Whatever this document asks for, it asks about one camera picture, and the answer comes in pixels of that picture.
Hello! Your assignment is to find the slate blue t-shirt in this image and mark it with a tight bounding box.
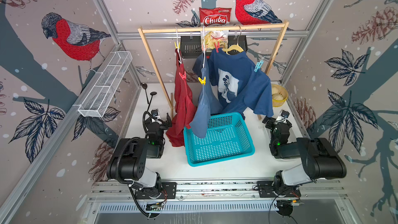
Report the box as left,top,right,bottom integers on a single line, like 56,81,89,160
189,55,223,139

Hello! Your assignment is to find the black spoon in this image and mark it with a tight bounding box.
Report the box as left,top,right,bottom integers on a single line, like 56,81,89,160
147,91,157,111

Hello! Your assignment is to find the red clothespin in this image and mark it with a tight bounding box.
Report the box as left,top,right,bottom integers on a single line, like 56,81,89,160
214,42,220,53

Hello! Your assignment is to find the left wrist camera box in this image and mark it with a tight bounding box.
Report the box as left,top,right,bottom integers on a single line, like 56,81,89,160
150,108,160,119

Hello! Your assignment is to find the wooden clothes rack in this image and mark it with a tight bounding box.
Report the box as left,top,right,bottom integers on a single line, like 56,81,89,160
137,20,290,120

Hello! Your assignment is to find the white wire shelf basket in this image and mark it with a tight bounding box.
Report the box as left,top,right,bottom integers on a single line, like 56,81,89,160
78,51,132,118

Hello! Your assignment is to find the red Chuba snack bag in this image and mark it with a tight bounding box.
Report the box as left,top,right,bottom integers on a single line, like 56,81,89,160
199,7,232,27

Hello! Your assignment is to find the pink clothespin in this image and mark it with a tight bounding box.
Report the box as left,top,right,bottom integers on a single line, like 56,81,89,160
179,71,187,80

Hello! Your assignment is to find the yellow chips bag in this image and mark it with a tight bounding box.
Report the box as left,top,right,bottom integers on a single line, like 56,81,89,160
205,31,229,50

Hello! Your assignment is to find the light blue clothespin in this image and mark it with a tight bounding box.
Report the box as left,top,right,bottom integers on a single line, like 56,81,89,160
254,60,264,72

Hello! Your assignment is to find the yellow plastic hanger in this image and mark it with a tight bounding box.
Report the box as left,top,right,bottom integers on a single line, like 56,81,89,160
222,44,244,53

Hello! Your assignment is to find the black wall basket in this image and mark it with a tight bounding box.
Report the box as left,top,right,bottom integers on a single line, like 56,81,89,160
180,35,248,59

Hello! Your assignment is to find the black ladle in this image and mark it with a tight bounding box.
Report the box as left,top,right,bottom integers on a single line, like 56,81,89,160
141,83,149,105

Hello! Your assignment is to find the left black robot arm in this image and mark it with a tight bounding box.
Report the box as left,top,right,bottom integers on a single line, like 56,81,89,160
106,109,172,200

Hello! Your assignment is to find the white wire hanger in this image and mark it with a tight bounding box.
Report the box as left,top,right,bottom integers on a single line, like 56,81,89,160
175,28,182,65
201,26,207,68

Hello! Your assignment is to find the navy printed t-shirt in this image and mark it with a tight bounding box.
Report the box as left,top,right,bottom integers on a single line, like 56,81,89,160
193,48,274,123

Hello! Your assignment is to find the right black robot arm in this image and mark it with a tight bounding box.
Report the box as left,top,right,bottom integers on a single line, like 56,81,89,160
262,110,347,196

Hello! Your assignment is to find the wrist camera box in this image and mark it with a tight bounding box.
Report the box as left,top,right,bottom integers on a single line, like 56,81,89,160
277,110,290,122
150,108,160,119

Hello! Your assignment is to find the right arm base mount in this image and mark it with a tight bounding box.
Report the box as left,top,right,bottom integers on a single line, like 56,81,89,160
254,180,301,198

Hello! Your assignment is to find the dark red t-shirt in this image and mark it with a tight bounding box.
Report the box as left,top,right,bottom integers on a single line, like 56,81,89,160
166,50,197,147

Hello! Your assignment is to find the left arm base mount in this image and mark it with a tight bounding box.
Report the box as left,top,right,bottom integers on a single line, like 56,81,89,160
134,182,177,200

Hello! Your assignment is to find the teal plastic basket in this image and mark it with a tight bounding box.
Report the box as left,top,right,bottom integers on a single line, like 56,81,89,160
183,113,255,167

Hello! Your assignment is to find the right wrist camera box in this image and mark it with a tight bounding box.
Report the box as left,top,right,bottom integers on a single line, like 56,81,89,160
277,110,290,122

